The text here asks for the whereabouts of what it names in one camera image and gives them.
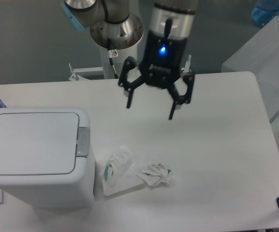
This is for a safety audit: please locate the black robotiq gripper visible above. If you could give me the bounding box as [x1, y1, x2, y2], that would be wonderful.
[118, 30, 194, 120]

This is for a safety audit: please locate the white push-lid trash can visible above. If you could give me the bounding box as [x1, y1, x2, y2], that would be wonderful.
[0, 107, 96, 208]

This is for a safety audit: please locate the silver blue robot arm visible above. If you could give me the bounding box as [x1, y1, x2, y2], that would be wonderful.
[61, 0, 199, 111]

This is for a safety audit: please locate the silver levelling bolt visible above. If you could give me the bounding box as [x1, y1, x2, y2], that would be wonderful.
[181, 54, 192, 73]

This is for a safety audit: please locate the crumpled white paper wrapper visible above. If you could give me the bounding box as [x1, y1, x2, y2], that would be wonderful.
[137, 163, 172, 187]

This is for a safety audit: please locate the clear plastic wrapper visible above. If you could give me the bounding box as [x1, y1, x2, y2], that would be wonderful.
[100, 145, 144, 196]

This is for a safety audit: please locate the blue water jug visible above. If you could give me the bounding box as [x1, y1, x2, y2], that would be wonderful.
[251, 0, 279, 28]

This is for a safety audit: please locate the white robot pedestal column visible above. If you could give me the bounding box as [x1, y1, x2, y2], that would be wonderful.
[99, 45, 137, 79]

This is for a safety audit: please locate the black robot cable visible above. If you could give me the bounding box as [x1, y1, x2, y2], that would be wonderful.
[106, 38, 119, 79]

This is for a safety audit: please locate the white base frame with bolts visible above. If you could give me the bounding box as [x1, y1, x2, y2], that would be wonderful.
[68, 62, 104, 81]

